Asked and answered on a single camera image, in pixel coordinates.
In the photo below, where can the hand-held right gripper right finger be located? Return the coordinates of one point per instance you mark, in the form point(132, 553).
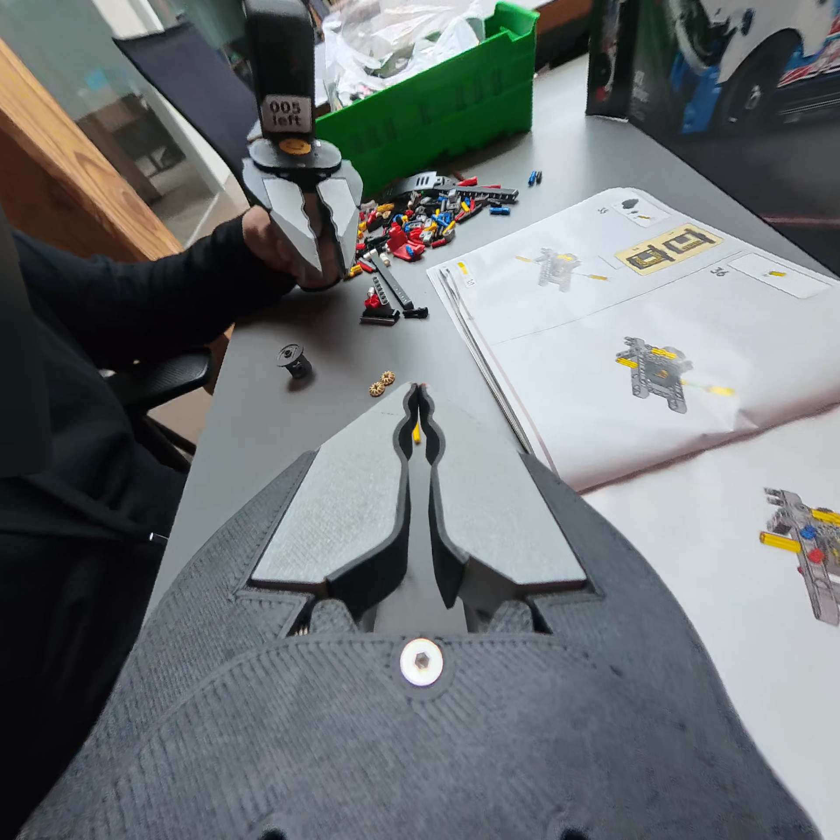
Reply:
point(505, 518)

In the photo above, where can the light grey holed lego beam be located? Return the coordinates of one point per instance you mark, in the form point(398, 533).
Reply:
point(379, 292)

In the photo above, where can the dark fabric chair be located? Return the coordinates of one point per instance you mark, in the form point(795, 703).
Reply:
point(190, 98)

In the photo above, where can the green plastic bin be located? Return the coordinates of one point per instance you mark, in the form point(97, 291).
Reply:
point(426, 124)

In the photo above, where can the person's left forearm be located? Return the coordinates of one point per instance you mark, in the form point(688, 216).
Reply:
point(164, 295)

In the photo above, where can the white instruction booklet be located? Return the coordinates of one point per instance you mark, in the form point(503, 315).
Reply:
point(590, 315)

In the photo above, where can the wooden post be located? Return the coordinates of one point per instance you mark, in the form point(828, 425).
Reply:
point(59, 184)

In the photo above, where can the clear plastic parts bags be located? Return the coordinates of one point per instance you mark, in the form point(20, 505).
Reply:
point(394, 46)

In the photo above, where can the person's body in black clothing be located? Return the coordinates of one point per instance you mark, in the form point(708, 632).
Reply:
point(65, 525)

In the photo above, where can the small grey black lego piece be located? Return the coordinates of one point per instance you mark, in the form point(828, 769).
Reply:
point(379, 318)

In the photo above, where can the dark grey lego differential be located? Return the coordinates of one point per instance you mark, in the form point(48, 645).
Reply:
point(294, 361)

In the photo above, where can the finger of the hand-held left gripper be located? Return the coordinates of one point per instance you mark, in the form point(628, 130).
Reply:
point(344, 216)
point(292, 216)

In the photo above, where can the long dark grey lego beam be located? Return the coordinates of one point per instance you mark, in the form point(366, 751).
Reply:
point(489, 193)

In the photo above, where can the black lego set box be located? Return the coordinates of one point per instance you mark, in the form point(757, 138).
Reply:
point(754, 131)

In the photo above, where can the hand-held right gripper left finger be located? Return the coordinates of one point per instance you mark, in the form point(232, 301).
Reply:
point(334, 512)

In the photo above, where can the black office chair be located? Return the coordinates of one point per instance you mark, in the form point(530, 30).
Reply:
point(164, 377)

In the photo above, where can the pile of mixed lego pieces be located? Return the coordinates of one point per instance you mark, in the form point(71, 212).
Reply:
point(420, 223)

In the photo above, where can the person's left hand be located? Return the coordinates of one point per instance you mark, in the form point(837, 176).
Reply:
point(275, 253)

